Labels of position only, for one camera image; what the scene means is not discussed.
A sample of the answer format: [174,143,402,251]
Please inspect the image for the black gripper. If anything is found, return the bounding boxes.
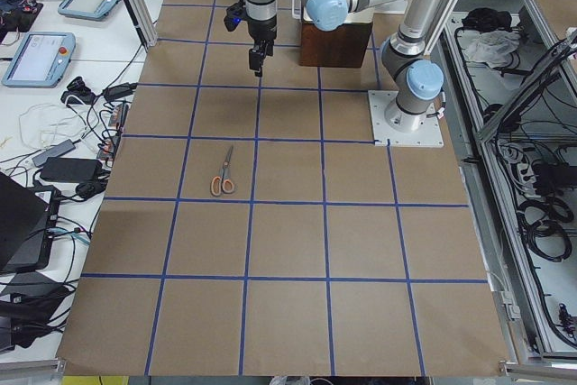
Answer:
[247,15,276,77]

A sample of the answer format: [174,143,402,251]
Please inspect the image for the dark wooden drawer box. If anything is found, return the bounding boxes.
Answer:
[298,22,373,69]

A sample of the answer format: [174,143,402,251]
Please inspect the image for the grey orange scissors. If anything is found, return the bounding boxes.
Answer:
[210,145,235,197]

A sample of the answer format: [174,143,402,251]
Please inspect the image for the lower blue teach pendant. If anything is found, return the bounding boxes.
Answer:
[2,32,76,88]

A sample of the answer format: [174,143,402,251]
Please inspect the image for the black power adapter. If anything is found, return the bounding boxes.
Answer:
[40,157,103,183]

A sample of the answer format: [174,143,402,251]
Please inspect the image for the white cloth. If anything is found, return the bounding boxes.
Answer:
[464,31,520,68]

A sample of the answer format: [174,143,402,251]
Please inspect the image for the black laptop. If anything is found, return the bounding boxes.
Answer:
[1,174,60,274]

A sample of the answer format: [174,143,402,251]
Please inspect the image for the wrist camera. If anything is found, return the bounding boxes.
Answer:
[224,0,247,32]

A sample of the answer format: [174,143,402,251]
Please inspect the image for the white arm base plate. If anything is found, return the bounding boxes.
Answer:
[368,90,444,148]

